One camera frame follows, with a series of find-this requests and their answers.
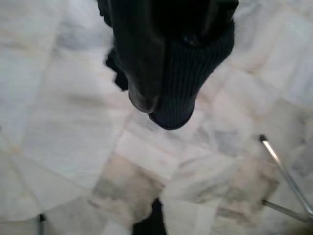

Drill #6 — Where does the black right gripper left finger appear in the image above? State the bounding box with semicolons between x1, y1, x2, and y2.
110;0;172;115

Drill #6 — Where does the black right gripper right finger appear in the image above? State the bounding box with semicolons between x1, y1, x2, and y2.
149;0;239;131

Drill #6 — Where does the black mesh shirt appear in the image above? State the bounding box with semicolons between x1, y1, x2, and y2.
96;0;130;93

